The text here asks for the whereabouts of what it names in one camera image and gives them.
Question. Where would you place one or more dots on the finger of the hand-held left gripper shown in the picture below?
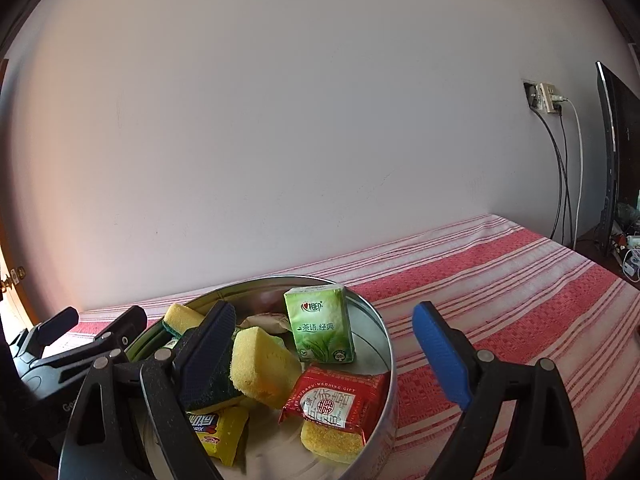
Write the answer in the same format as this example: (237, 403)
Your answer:
(127, 322)
(57, 325)

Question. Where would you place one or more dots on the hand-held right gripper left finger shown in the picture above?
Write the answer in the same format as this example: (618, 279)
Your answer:
(205, 360)

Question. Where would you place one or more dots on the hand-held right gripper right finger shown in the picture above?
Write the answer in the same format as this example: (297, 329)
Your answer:
(440, 355)

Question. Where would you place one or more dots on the yellow sponge with green pad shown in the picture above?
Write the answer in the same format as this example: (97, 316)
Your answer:
(262, 367)
(182, 316)
(330, 442)

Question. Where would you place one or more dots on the cream snack packet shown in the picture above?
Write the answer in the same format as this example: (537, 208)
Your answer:
(265, 321)

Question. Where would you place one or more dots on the round metal cookie tin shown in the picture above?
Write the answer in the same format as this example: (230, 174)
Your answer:
(370, 340)

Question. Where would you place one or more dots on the yellow snack packet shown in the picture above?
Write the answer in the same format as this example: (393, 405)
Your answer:
(222, 435)

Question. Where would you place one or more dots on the red foil snack packet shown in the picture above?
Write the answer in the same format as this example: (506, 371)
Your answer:
(335, 400)

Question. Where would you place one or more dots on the green tissue pack grass print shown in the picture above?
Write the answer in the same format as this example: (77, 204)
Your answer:
(320, 327)

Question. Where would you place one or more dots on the wooden door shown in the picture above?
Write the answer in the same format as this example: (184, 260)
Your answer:
(15, 310)

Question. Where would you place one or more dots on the red striped tablecloth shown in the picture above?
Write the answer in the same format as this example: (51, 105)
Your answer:
(500, 280)

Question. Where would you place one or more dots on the black flat screen television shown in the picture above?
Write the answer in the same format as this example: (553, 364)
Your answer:
(625, 160)

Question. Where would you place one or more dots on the white wall socket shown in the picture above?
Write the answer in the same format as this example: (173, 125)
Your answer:
(545, 97)

